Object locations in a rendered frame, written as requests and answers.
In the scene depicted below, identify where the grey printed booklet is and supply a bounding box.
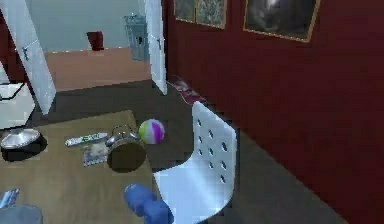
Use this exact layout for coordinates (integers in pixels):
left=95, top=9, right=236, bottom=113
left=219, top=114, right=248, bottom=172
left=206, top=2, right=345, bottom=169
left=81, top=143, right=110, bottom=167

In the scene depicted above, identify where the gold framed grey painting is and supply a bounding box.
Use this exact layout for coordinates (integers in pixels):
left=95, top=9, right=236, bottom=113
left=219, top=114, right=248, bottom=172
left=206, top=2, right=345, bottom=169
left=174, top=0, right=196, bottom=24
left=195, top=0, right=228, bottom=30

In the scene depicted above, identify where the silver bowl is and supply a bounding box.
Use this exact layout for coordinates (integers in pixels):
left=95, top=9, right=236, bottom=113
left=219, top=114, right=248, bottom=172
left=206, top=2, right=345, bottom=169
left=0, top=128, right=42, bottom=150

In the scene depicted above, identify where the blue dumbbell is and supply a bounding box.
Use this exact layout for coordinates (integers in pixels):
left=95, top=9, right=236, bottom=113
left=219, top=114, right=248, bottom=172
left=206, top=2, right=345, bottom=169
left=124, top=183, right=175, bottom=224

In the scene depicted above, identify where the grey remote control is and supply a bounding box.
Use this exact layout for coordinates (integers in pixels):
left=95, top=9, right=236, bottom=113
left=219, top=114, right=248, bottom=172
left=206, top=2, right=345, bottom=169
left=64, top=132, right=110, bottom=147

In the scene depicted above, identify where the blue striped book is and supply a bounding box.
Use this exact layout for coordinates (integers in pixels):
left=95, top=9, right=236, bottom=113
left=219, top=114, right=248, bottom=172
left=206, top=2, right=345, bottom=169
left=0, top=188, right=21, bottom=209

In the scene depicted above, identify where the striped beach ball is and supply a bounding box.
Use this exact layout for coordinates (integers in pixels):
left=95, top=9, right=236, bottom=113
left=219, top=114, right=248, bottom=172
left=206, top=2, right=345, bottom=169
left=138, top=118, right=166, bottom=145

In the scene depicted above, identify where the white room door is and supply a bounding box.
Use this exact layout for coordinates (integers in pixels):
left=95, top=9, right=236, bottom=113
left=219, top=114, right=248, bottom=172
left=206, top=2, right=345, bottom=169
left=0, top=0, right=57, bottom=116
left=143, top=0, right=168, bottom=96

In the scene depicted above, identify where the dark red stool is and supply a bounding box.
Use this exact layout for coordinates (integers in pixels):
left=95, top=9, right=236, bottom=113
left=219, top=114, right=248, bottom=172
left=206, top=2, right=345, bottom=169
left=86, top=31, right=105, bottom=52

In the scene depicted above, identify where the gold framed dark painting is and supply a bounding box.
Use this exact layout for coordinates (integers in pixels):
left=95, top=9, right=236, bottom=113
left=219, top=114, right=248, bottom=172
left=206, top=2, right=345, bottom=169
left=243, top=0, right=322, bottom=43

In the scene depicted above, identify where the grey rounded object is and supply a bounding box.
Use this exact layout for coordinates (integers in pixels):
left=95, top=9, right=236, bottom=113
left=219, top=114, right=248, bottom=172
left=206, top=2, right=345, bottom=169
left=0, top=204, right=44, bottom=224

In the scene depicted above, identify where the white perforated chair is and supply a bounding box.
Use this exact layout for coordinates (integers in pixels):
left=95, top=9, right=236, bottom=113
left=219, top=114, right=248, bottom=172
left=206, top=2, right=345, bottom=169
left=152, top=100, right=238, bottom=224

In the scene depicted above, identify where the red patterned floor cloth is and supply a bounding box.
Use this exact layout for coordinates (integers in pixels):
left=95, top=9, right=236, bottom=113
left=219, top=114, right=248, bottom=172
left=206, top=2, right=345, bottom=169
left=168, top=75, right=208, bottom=106

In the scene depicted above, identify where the grey wire bin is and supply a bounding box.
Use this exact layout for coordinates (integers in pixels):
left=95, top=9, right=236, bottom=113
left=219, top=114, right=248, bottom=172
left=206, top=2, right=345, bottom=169
left=123, top=13, right=150, bottom=62

